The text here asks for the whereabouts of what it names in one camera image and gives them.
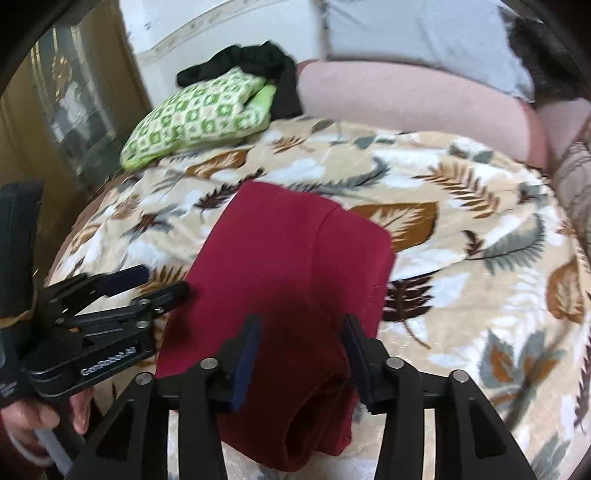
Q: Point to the leaf print blanket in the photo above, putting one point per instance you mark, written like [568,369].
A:
[461,277]

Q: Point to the large pink quilted cushion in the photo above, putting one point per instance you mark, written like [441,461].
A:
[406,101]

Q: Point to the person's left hand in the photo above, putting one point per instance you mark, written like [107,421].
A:
[27,422]

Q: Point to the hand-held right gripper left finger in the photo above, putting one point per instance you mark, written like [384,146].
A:
[247,357]

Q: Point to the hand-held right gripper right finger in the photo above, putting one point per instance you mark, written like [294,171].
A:
[354,360]

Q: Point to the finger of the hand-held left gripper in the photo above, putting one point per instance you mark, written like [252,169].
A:
[161,297]
[124,279]

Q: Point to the striped brown pillow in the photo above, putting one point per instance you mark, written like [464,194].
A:
[575,184]

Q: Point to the black cloth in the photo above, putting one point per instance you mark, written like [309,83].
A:
[258,57]

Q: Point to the dark furry blanket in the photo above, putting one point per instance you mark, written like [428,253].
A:
[549,50]

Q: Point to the grey pillow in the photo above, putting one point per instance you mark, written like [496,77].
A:
[425,32]

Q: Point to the wooden glass door cabinet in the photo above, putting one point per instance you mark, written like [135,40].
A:
[69,106]

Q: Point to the green patterned pillow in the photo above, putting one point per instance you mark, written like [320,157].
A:
[194,115]

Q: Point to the dark red garment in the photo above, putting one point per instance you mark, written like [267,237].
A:
[286,258]

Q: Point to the small pink cushion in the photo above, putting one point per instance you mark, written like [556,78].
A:
[563,124]

